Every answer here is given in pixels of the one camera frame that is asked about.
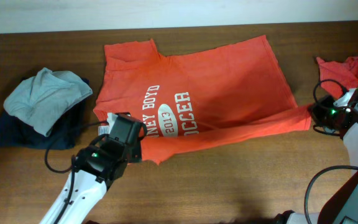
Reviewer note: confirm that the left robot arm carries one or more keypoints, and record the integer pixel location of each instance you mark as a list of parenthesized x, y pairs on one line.
[(95, 168)]

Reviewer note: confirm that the orange soccer t-shirt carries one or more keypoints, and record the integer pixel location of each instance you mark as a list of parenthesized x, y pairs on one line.
[(202, 100)]

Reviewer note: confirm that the light grey folded shirt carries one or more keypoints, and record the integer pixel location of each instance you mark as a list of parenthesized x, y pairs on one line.
[(41, 100)]

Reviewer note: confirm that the dark navy folded garment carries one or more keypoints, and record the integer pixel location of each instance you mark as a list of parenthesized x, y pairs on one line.
[(15, 133)]

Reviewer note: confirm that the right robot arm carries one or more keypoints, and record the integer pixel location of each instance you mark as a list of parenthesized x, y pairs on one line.
[(342, 207)]

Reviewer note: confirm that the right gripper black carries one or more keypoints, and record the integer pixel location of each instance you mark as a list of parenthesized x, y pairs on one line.
[(316, 109)]

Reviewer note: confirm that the red shirt at right edge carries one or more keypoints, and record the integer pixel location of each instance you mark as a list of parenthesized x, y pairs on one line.
[(332, 73)]

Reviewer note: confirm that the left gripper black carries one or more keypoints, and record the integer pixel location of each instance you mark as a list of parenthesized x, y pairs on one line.
[(138, 152)]

